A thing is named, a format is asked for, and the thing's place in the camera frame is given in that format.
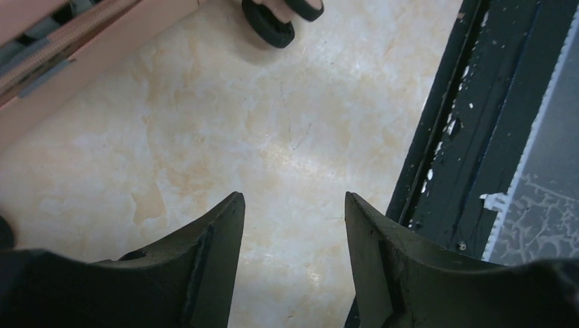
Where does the aluminium rail frame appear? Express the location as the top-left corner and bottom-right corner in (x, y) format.
(480, 14), (578, 266)

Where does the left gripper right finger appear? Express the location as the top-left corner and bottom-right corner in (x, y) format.
(345, 192), (578, 327)

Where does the pink suitcase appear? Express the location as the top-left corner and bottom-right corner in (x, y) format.
(1, 1), (201, 149)

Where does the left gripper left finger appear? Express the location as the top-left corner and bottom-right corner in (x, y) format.
(1, 192), (245, 327)

